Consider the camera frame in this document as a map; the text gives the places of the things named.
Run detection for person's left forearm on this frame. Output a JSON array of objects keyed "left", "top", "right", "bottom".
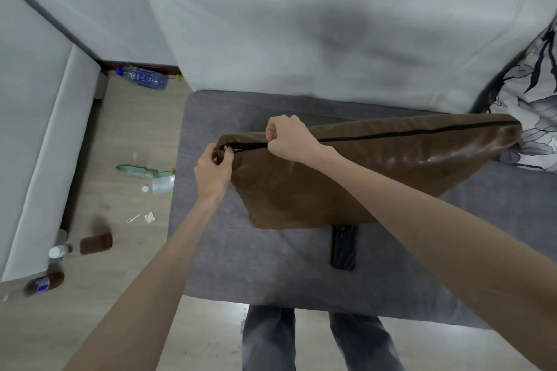
[{"left": 62, "top": 192, "right": 223, "bottom": 371}]

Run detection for light grey sofa backrest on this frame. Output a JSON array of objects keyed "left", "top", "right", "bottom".
[{"left": 145, "top": 0, "right": 557, "bottom": 115}]

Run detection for person's right forearm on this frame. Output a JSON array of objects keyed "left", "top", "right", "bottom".
[{"left": 308, "top": 146, "right": 557, "bottom": 371}]

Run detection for green plastic wrapper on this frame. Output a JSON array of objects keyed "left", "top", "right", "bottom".
[{"left": 116, "top": 164, "right": 175, "bottom": 179}]

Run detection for brown leather cushion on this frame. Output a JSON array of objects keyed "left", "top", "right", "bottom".
[{"left": 216, "top": 114, "right": 523, "bottom": 230}]

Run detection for dark bottle with blue label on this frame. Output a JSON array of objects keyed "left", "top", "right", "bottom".
[{"left": 23, "top": 272, "right": 65, "bottom": 297}]

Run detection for person's right hand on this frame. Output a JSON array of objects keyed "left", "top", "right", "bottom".
[{"left": 265, "top": 115, "right": 332, "bottom": 166}]

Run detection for person's left hand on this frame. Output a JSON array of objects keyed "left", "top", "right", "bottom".
[{"left": 193, "top": 142, "right": 235, "bottom": 203}]

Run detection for light grey sofa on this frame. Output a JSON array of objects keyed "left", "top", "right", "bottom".
[{"left": 0, "top": 0, "right": 108, "bottom": 283}]

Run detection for black remote control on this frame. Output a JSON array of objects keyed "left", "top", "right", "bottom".
[{"left": 331, "top": 224, "right": 358, "bottom": 272}]

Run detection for black and white floral pillow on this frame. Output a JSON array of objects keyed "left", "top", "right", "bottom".
[{"left": 484, "top": 14, "right": 557, "bottom": 173}]

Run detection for person's legs in grey jeans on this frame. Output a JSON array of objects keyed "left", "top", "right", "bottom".
[{"left": 241, "top": 305, "right": 406, "bottom": 371}]

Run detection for brown rectangular case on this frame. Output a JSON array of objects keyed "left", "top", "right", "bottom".
[{"left": 79, "top": 234, "right": 113, "bottom": 256}]

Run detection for crushed clear plastic bottle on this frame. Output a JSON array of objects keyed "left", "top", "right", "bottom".
[{"left": 141, "top": 174, "right": 176, "bottom": 197}]

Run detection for grey sofa seat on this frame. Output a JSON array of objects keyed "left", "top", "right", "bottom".
[{"left": 168, "top": 89, "right": 557, "bottom": 331}]

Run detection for clear blue-label plastic bottle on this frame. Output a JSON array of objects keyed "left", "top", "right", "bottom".
[{"left": 115, "top": 66, "right": 169, "bottom": 90}]

